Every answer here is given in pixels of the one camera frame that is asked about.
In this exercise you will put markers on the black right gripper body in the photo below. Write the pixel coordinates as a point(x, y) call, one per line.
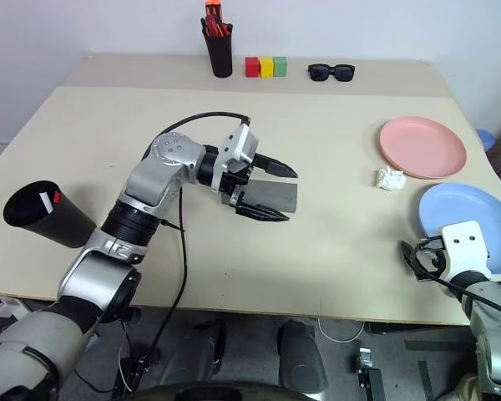
point(436, 265)

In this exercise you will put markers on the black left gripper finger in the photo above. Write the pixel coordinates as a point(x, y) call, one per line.
point(259, 213)
point(275, 167)

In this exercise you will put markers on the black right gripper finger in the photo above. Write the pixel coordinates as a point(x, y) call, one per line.
point(411, 261)
point(430, 242)

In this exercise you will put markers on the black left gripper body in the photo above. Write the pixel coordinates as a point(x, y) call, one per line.
point(238, 179)

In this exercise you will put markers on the grey glasses case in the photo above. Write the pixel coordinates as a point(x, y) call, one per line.
point(275, 194)

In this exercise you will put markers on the white marker with black cap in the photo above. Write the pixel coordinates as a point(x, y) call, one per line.
point(46, 202)

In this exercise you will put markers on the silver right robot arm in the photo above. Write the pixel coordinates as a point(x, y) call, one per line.
point(492, 326)

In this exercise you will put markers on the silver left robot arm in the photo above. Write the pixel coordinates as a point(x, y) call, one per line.
point(167, 163)

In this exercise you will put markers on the black pen holder cup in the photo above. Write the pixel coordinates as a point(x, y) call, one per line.
point(221, 58)

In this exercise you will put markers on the black plastic cup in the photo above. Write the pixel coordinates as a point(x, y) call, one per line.
point(67, 225)

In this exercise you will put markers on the blue plate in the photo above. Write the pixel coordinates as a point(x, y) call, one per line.
point(463, 204)

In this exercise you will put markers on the crumpled white paper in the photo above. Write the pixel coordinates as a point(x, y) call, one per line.
point(388, 179)

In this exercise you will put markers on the pink plate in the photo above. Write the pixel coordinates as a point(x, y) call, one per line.
point(421, 146)

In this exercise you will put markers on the yellow cube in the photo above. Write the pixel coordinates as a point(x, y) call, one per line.
point(266, 67)

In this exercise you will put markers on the green cube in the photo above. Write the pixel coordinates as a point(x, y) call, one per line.
point(280, 67)

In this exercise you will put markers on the red cube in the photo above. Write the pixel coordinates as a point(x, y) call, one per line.
point(251, 67)

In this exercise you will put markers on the black sunglasses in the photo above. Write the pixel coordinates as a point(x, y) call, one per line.
point(319, 73)

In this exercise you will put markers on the metal clamp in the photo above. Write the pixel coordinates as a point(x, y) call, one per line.
point(364, 358)

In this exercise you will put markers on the blue round stool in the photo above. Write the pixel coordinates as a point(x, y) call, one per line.
point(485, 140)

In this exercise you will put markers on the black bar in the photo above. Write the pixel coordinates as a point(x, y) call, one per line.
point(370, 386)

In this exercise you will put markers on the red pen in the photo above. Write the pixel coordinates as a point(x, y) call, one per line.
point(211, 26)
point(224, 30)

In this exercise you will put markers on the dark rounded shape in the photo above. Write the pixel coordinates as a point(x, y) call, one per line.
point(302, 359)
point(196, 355)

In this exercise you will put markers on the red marker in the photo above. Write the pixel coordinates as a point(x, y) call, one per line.
point(57, 197)

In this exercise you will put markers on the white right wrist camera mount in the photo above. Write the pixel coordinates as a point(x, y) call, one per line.
point(463, 250)

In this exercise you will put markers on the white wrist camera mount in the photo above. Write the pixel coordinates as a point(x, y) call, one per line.
point(463, 250)
point(240, 144)

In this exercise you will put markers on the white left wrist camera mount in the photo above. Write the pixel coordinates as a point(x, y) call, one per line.
point(240, 144)

